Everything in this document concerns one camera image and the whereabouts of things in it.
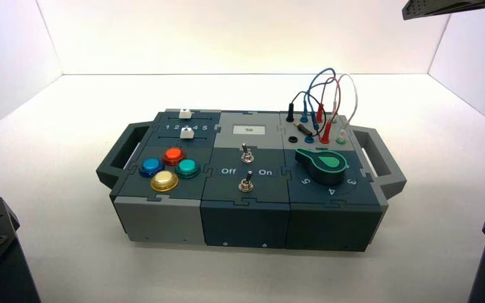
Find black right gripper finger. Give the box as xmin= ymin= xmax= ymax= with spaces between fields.
xmin=402 ymin=0 xmax=485 ymax=20

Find yellow push button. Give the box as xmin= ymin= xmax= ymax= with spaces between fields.
xmin=150 ymin=170 xmax=180 ymax=193

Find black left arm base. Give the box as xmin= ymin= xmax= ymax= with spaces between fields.
xmin=0 ymin=196 xmax=42 ymax=303

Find teal push button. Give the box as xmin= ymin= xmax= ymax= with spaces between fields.
xmin=174 ymin=158 xmax=202 ymax=179

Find orange push button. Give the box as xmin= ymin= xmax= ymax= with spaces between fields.
xmin=162 ymin=147 xmax=187 ymax=167

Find blue push button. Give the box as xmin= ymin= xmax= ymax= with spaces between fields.
xmin=139 ymin=158 xmax=165 ymax=178

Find black green rotary knob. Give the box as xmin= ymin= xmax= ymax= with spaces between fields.
xmin=294 ymin=148 xmax=349 ymax=186

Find small white display screen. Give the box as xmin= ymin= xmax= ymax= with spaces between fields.
xmin=232 ymin=124 xmax=266 ymax=136

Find dark teal grey task box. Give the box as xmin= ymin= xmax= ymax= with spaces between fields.
xmin=96 ymin=109 xmax=408 ymax=253

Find white jumper cable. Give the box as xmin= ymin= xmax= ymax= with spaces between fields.
xmin=331 ymin=74 xmax=359 ymax=145

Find red jumper cable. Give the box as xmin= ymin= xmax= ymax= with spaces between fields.
xmin=316 ymin=76 xmax=342 ymax=145

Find blue jumper cable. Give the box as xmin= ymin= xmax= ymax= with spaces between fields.
xmin=301 ymin=68 xmax=337 ymax=129

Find black jumper cable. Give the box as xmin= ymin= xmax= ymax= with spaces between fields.
xmin=286 ymin=92 xmax=323 ymax=138

